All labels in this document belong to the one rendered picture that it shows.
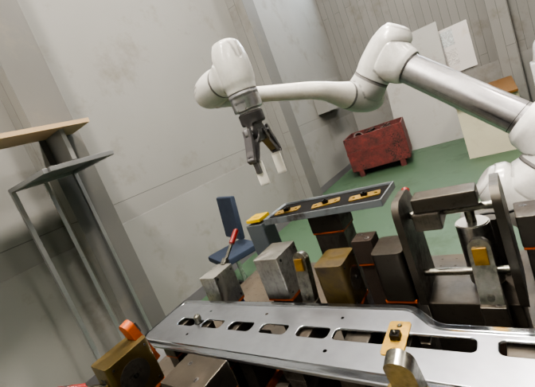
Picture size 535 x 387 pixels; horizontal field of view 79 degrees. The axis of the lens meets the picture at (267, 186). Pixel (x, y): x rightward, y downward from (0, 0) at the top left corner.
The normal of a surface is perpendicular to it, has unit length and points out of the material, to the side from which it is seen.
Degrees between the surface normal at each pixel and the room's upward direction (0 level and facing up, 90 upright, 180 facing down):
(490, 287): 78
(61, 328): 90
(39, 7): 90
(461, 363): 0
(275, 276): 90
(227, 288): 90
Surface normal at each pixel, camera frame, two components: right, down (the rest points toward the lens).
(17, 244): 0.76, -0.19
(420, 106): -0.61, 0.11
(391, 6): -0.54, 0.34
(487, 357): -0.36, -0.92
